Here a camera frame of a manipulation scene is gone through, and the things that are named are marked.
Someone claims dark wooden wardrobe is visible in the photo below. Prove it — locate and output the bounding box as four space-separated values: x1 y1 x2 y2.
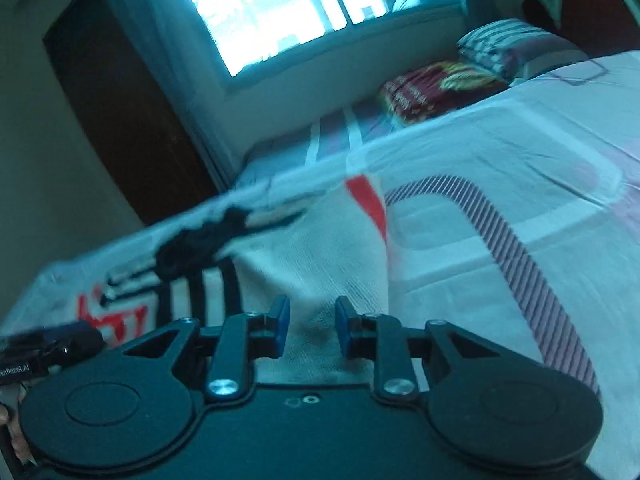
42 0 222 227

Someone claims white patterned bed cover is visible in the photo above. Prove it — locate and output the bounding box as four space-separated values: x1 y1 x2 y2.
0 50 640 480

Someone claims striped pillow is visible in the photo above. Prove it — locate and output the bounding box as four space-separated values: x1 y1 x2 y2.
457 18 590 86

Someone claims window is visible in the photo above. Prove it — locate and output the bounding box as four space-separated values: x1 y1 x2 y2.
161 0 463 80

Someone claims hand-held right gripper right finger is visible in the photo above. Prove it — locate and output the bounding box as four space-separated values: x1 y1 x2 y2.
334 294 502 404

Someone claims striped bed sheet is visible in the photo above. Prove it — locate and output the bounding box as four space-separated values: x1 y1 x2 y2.
235 94 401 192

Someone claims person's left hand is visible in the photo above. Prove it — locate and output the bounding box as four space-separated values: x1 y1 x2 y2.
0 401 25 463

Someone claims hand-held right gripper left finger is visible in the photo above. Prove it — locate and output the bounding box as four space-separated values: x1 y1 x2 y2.
121 294 292 404

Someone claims striped knit sweater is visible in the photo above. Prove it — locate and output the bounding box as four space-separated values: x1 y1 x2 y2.
30 172 393 386

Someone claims red folded blanket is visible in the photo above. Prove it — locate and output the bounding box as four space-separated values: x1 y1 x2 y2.
379 60 512 124

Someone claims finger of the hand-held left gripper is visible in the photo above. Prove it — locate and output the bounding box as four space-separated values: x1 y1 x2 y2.
52 322 107 363

